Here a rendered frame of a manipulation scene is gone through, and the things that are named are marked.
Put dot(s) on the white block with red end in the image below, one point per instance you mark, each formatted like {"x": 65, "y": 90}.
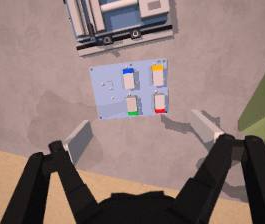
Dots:
{"x": 159, "y": 103}

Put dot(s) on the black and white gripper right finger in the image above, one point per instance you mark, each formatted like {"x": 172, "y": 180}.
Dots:
{"x": 199, "y": 195}

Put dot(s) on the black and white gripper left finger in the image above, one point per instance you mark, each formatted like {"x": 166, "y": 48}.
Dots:
{"x": 28, "y": 202}

